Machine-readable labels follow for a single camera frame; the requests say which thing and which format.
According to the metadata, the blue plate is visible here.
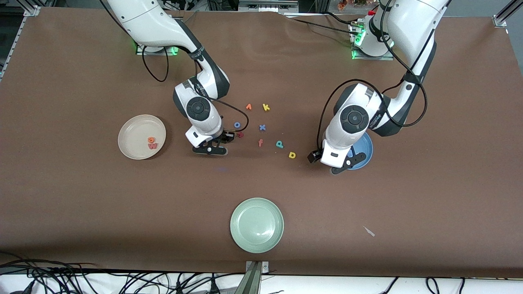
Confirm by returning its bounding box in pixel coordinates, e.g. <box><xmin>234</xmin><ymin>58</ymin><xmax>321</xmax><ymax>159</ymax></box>
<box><xmin>345</xmin><ymin>131</ymin><xmax>373</xmax><ymax>170</ymax></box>

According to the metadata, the beige brown plate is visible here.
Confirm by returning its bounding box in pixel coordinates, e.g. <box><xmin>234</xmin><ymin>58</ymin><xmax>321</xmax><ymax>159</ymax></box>
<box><xmin>118</xmin><ymin>114</ymin><xmax>167</xmax><ymax>160</ymax></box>

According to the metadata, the pale green plate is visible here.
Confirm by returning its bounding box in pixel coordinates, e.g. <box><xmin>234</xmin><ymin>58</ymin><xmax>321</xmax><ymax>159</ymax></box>
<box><xmin>230</xmin><ymin>198</ymin><xmax>284</xmax><ymax>254</ymax></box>

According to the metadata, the brown paper table cover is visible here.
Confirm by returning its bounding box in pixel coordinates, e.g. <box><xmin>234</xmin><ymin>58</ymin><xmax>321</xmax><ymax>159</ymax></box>
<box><xmin>0</xmin><ymin>6</ymin><xmax>523</xmax><ymax>278</ymax></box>

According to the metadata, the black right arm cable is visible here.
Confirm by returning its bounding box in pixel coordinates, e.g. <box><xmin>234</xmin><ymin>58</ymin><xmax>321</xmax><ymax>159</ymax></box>
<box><xmin>100</xmin><ymin>0</ymin><xmax>250</xmax><ymax>135</ymax></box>

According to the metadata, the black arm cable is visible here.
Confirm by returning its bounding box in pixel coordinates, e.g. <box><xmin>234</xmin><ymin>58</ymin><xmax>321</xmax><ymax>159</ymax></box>
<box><xmin>317</xmin><ymin>0</ymin><xmax>428</xmax><ymax>151</ymax></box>
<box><xmin>100</xmin><ymin>0</ymin><xmax>250</xmax><ymax>135</ymax></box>

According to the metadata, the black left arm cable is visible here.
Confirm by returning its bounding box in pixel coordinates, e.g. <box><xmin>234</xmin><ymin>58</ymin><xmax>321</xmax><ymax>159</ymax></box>
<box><xmin>317</xmin><ymin>0</ymin><xmax>428</xmax><ymax>151</ymax></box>

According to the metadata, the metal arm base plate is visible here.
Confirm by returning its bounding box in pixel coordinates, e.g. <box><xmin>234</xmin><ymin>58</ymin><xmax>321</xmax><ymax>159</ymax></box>
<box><xmin>351</xmin><ymin>20</ymin><xmax>395</xmax><ymax>61</ymax></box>
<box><xmin>136</xmin><ymin>41</ymin><xmax>180</xmax><ymax>56</ymax></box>

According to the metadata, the black cable on table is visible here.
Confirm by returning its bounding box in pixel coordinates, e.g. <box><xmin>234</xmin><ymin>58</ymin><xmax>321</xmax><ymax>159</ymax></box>
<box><xmin>284</xmin><ymin>11</ymin><xmax>360</xmax><ymax>35</ymax></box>

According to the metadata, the grey metal rail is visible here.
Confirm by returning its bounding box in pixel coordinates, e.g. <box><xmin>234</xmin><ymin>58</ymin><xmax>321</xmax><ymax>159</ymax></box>
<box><xmin>238</xmin><ymin>0</ymin><xmax>299</xmax><ymax>13</ymax></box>

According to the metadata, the aluminium frame profile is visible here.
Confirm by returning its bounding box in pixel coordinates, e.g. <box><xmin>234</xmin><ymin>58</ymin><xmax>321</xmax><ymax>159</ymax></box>
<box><xmin>492</xmin><ymin>0</ymin><xmax>523</xmax><ymax>28</ymax></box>
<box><xmin>22</xmin><ymin>0</ymin><xmax>41</xmax><ymax>17</ymax></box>

